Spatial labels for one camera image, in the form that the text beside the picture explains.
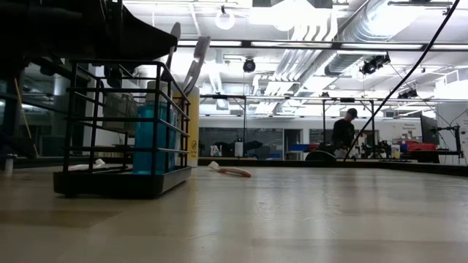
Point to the black chair back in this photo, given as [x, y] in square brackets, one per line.
[320, 156]

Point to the black workstation frame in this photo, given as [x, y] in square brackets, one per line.
[292, 97]

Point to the blue storage bin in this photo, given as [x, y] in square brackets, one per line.
[298, 147]

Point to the black ceiling dome camera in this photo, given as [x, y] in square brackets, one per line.
[249, 65]

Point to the yellow post with warning sign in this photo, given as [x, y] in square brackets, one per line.
[195, 124]

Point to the white ceiling pipe bundle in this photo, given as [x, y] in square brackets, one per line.
[303, 47]

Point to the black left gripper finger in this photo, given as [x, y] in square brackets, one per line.
[153, 44]

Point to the small grey cylinder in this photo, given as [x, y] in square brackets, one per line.
[10, 164]

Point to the black computer monitor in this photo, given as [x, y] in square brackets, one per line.
[428, 129]

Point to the black ceiling spotlight cluster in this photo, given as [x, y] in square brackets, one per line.
[373, 64]

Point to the white background bottle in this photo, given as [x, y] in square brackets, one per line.
[238, 149]

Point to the round ceiling lamp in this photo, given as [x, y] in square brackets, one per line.
[225, 20]

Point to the blue mouthwash bottle white cap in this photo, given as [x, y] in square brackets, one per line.
[146, 139]

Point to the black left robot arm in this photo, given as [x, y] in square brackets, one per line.
[29, 22]

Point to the silver ventilation duct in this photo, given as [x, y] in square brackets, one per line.
[362, 29]

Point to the long ceiling light bar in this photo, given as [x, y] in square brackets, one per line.
[292, 44]

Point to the orange and white toothbrush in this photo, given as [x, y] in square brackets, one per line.
[82, 167]
[234, 171]

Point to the red storage bin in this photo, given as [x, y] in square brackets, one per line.
[417, 146]

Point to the person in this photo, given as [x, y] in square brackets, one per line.
[343, 133]

